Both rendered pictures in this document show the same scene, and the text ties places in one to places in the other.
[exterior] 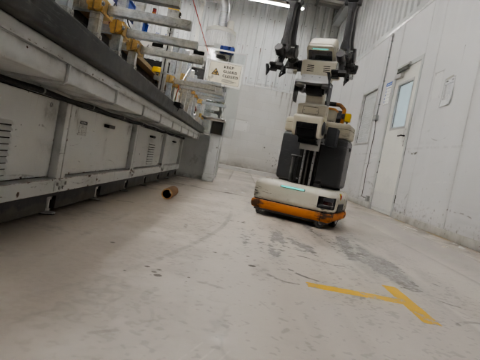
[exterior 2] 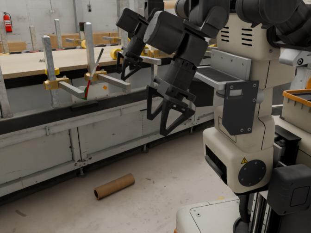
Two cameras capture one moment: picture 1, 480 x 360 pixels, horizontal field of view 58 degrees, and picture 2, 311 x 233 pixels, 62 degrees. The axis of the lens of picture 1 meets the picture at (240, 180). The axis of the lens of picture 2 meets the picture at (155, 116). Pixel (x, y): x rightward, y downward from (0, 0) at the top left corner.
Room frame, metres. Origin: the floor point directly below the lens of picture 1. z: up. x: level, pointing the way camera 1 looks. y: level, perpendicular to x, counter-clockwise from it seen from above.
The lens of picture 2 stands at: (2.53, -0.91, 1.22)
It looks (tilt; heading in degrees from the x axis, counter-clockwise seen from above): 22 degrees down; 52
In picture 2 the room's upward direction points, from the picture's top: straight up
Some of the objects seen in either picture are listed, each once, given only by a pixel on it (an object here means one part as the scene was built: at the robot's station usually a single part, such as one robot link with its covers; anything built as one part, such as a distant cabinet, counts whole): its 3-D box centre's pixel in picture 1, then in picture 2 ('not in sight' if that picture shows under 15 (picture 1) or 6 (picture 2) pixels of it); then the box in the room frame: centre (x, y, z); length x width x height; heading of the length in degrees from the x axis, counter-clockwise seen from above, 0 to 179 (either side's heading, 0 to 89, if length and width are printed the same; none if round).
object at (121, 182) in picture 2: (170, 192); (115, 185); (3.27, 0.51, 0.04); 0.30 x 0.08 x 0.08; 1
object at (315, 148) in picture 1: (317, 134); (253, 174); (3.29, -0.52, 0.68); 0.28 x 0.27 x 0.25; 67
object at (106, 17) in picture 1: (100, 7); not in sight; (1.49, 0.58, 0.82); 0.14 x 0.06 x 0.05; 1
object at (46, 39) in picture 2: (171, 75); (52, 79); (2.96, 0.59, 0.87); 0.04 x 0.04 x 0.48; 1
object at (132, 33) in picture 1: (144, 36); not in sight; (1.75, 0.48, 0.81); 0.43 x 0.03 x 0.04; 91
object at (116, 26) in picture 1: (120, 30); not in sight; (1.74, 0.58, 0.81); 0.14 x 0.06 x 0.05; 1
